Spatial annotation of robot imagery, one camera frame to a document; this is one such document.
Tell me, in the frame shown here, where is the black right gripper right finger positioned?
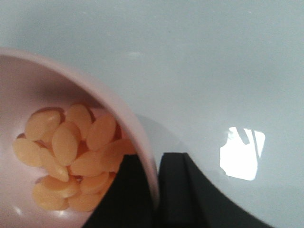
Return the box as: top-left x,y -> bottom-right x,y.
159,152 -> 269,228

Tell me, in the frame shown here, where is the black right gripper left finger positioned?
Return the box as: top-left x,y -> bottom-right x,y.
85,155 -> 154,228

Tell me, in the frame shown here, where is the orange ham slices pile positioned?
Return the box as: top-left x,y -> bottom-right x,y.
12,104 -> 136,212

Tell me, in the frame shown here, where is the pink plastic bowl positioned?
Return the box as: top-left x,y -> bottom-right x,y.
0,48 -> 159,228

